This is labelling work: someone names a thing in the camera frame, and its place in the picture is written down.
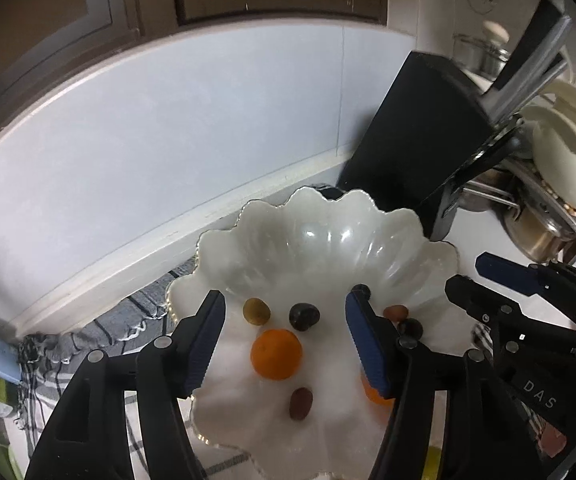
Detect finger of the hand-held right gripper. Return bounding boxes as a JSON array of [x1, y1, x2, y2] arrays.
[[444, 275, 576, 356], [474, 252, 576, 307]]

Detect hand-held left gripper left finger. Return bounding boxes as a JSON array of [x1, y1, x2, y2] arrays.
[[24, 290, 227, 480]]

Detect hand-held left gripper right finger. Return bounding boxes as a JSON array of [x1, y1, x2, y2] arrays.
[[345, 291, 544, 480]]

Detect dark plum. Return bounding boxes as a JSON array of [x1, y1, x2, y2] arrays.
[[288, 303, 320, 333], [399, 317, 424, 341]]

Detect orange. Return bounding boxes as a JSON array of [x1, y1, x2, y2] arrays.
[[250, 329, 303, 382], [360, 375, 396, 406]]

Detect small yellow fruit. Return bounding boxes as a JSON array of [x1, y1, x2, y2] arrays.
[[243, 298, 271, 327]]

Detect white scalloped bowl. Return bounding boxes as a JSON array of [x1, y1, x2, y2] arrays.
[[165, 186, 461, 479]]

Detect person's right hand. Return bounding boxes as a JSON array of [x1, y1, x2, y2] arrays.
[[538, 430, 567, 457]]

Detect black white checkered cloth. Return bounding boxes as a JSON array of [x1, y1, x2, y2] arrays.
[[15, 260, 289, 480]]

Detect cream ceramic pot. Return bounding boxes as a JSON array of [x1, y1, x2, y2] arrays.
[[520, 80, 576, 208]]

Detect yellow-green round fruit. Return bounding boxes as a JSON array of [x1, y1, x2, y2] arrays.
[[424, 447, 443, 480]]

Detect black knife block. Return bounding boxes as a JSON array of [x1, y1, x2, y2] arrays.
[[337, 50, 525, 242]]

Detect black handled knife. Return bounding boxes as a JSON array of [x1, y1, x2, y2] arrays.
[[488, 0, 569, 96], [490, 55, 569, 125], [488, 15, 574, 111]]

